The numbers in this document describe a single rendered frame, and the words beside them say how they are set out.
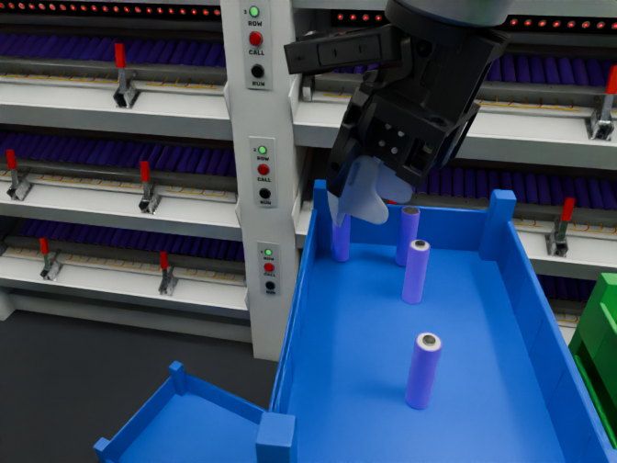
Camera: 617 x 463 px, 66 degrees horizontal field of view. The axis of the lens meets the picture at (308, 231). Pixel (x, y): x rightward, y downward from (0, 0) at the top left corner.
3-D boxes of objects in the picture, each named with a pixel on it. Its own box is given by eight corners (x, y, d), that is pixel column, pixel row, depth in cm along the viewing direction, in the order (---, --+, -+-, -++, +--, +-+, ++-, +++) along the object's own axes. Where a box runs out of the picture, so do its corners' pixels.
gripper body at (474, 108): (413, 198, 37) (485, 47, 29) (327, 145, 40) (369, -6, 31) (453, 163, 42) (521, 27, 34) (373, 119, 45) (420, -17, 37)
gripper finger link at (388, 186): (387, 242, 47) (418, 169, 40) (339, 210, 49) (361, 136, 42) (402, 226, 48) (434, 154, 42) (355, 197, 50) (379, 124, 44)
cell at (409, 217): (401, 214, 46) (395, 267, 49) (420, 215, 45) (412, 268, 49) (400, 205, 47) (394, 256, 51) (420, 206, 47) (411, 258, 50)
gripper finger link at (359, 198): (362, 265, 43) (398, 183, 37) (311, 230, 45) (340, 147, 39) (377, 250, 45) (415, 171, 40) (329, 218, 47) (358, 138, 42)
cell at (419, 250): (421, 305, 44) (431, 249, 41) (401, 303, 45) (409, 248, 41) (420, 292, 46) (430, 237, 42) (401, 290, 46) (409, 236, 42)
